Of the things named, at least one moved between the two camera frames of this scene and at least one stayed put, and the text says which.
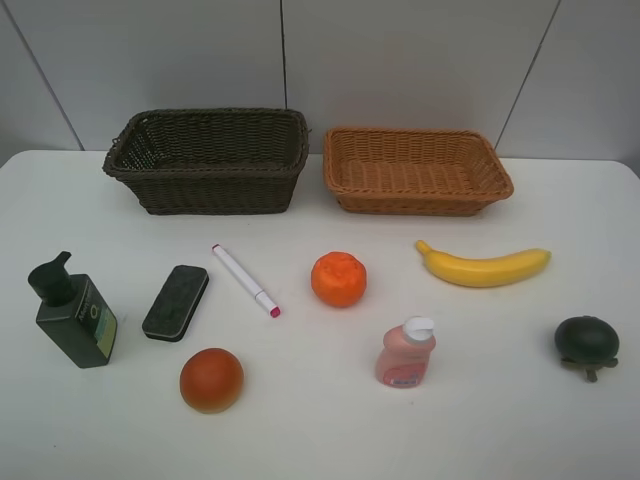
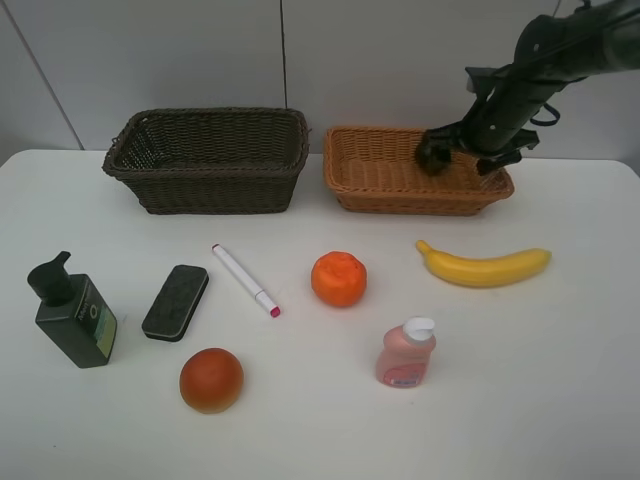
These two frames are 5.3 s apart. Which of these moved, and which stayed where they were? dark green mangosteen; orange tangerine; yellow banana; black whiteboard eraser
Moved: dark green mangosteen
Stayed: black whiteboard eraser; orange tangerine; yellow banana
